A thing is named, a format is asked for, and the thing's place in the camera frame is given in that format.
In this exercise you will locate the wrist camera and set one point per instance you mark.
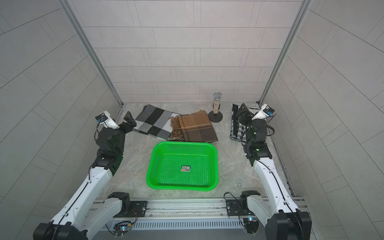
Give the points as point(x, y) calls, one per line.
point(265, 112)
point(105, 119)

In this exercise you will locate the green plastic basket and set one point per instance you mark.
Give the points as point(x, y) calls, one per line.
point(164, 171)

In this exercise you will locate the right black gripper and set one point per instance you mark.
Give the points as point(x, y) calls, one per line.
point(246, 112)

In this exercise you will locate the grey black checked scarf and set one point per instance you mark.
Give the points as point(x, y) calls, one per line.
point(155, 122)

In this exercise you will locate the basket label sticker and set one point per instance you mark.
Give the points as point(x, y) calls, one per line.
point(186, 168)

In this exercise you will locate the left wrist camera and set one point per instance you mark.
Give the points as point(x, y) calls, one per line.
point(105, 119)

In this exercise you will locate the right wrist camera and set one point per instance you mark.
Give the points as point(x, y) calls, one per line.
point(265, 112)

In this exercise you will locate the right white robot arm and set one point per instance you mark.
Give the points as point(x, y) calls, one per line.
point(281, 218)

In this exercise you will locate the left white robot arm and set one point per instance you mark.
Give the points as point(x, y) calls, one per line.
point(70, 223)

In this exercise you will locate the black white houndstooth scarf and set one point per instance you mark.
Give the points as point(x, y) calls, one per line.
point(238, 130)

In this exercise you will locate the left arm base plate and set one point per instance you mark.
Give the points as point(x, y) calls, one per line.
point(137, 210)

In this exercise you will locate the brown plaid scarf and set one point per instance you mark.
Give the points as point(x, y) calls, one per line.
point(196, 128)

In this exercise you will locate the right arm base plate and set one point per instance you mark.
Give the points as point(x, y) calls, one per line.
point(235, 209)

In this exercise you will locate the left circuit board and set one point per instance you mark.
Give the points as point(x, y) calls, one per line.
point(121, 228)

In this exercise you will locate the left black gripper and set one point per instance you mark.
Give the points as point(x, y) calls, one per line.
point(131, 123)

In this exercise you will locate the circuit board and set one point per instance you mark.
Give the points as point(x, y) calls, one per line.
point(121, 228)
point(251, 225)

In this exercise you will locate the aluminium mounting rail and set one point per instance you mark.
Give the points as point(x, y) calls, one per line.
point(186, 207)

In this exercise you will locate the right circuit board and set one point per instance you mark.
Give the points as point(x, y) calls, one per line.
point(251, 225)

